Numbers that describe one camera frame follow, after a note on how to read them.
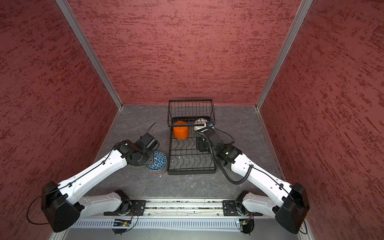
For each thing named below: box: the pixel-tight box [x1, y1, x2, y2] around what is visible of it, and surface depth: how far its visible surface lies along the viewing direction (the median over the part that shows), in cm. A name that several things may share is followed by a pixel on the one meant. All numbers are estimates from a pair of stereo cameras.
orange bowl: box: [173, 121, 190, 140], surface depth 99 cm
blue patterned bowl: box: [146, 151, 168, 175], surface depth 83 cm
